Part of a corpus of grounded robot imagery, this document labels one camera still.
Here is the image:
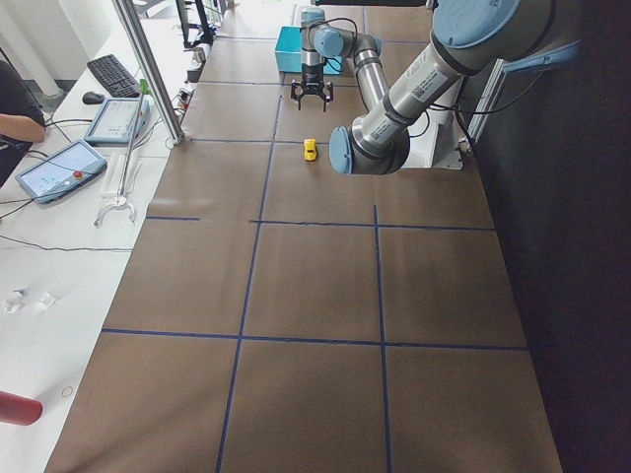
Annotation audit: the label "far teach pendant tablet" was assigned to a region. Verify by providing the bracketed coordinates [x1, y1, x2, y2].
[84, 98, 150, 147]

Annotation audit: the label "black computer mouse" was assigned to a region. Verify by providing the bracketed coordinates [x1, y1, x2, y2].
[82, 92, 105, 104]

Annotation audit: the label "light blue plastic bin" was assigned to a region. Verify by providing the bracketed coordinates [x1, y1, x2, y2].
[275, 25, 344, 76]

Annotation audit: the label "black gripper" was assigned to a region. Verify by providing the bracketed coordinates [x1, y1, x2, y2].
[291, 72, 334, 111]

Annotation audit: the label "black computer keyboard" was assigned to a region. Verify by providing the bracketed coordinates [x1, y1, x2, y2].
[87, 54, 139, 98]

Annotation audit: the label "near teach pendant tablet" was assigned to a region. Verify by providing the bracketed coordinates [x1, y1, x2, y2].
[16, 140, 107, 204]

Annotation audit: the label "blue tape grid lines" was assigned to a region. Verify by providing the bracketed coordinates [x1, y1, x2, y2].
[101, 4, 531, 473]

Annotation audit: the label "green handled reacher grabber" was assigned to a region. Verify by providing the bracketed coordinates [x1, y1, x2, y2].
[94, 79, 149, 228]

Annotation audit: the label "crumpled clear plastic wrap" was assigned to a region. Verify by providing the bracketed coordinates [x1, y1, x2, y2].
[1, 288, 31, 314]

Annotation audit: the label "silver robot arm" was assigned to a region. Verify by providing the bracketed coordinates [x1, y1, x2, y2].
[329, 1, 557, 175]
[291, 7, 388, 110]

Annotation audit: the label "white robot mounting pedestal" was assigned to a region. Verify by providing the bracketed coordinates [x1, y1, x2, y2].
[403, 108, 463, 170]

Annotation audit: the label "red fire extinguisher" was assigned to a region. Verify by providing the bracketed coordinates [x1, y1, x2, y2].
[0, 391, 43, 426]

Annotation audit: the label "white foam block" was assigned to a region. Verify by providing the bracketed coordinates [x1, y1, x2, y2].
[100, 151, 137, 198]

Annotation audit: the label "yellow beetle toy car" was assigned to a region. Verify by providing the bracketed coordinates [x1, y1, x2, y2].
[303, 138, 317, 162]

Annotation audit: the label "aluminium frame post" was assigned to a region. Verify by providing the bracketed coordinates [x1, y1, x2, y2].
[112, 0, 184, 146]

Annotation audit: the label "teach pendant tablet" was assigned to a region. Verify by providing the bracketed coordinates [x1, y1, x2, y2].
[16, 140, 107, 204]
[84, 98, 150, 147]

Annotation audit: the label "person forearm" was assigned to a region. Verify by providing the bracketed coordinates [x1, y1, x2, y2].
[0, 113, 45, 143]

